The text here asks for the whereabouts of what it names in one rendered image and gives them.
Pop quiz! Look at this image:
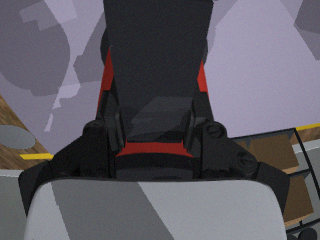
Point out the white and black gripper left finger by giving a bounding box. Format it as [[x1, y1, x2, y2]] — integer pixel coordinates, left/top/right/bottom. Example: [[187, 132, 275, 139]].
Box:
[[18, 76, 126, 217]]

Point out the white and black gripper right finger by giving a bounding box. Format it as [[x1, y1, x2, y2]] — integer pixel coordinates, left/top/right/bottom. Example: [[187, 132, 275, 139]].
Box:
[[183, 80, 290, 217]]

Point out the dark grey round disk with center stud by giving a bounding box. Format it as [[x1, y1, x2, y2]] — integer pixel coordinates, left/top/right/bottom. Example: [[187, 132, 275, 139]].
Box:
[[100, 28, 208, 66]]

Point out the red kettle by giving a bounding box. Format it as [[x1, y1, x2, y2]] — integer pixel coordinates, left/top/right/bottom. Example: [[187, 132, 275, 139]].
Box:
[[97, 0, 214, 179]]

